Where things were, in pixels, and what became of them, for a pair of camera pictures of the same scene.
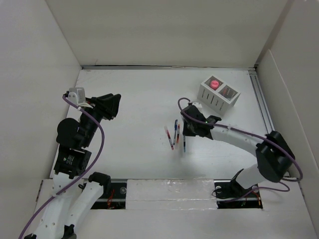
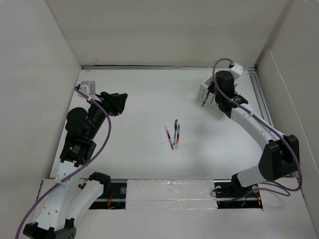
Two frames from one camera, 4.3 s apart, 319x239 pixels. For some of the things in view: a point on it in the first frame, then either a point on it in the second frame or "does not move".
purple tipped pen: (170, 139) does not move
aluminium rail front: (113, 195) does not move
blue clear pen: (176, 123) does not move
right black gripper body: (189, 129) to (212, 89)
